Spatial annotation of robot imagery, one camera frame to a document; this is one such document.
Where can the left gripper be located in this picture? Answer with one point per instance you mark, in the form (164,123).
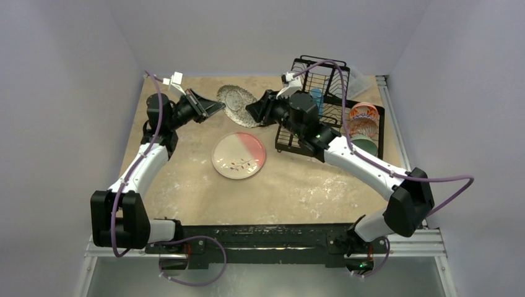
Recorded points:
(201,107)

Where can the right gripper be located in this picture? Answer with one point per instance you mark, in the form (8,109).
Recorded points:
(270,110)

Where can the grey speckled plate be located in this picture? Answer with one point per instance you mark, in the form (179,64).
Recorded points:
(236,99)

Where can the blue polka dot mug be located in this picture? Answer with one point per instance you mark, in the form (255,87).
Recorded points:
(318,98)

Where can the red geometric pattern bowl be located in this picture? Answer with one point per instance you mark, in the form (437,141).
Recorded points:
(363,126)

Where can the red floral bowl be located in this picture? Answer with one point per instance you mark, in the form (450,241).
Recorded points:
(364,109)

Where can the mint green bowl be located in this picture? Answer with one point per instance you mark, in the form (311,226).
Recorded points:
(365,143)

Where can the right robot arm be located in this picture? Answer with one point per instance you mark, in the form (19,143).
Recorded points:
(407,193)

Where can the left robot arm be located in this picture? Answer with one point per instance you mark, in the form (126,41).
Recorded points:
(118,215)

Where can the pink and cream plate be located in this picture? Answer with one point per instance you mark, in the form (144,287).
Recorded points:
(238,155)

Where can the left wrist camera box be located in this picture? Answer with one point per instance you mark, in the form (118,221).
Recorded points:
(174,84)

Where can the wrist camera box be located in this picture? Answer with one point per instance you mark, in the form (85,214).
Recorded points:
(291,82)
(174,84)

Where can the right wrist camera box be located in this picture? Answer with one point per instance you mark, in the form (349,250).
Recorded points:
(291,82)

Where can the black wire dish rack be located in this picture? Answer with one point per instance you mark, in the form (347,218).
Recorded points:
(335,88)

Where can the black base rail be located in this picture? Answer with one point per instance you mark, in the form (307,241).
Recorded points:
(327,244)

